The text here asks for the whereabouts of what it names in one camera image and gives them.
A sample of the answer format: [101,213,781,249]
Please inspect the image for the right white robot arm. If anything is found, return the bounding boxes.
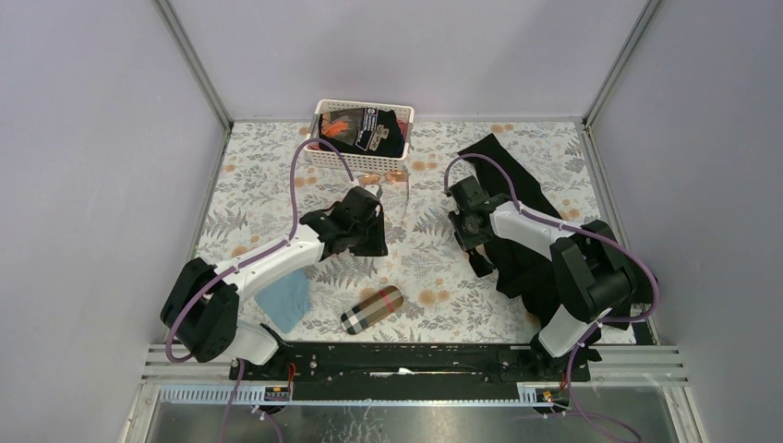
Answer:
[446,176,650,380]

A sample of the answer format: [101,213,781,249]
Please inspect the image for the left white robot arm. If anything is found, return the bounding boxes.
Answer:
[160,185,388,379]

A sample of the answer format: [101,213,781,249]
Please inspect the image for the orange lens sunglasses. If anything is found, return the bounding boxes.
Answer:
[356,170,410,225]

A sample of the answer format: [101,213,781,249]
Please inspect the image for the black garment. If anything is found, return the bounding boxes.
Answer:
[444,134,658,356]

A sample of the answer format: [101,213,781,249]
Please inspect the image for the plaid glasses case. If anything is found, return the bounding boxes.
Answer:
[340,286,404,335]

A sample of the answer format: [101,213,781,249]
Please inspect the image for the white plastic basket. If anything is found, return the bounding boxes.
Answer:
[305,99,415,173]

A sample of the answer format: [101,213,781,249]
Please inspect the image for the black packaged items in basket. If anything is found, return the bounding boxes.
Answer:
[317,107,405,158]

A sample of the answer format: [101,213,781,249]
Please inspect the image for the left blue cleaning cloth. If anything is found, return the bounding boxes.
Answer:
[254,269,311,333]

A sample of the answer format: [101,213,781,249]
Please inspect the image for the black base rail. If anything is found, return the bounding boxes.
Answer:
[229,341,599,401]

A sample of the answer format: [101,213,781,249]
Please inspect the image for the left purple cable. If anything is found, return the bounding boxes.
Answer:
[164,138,356,443]

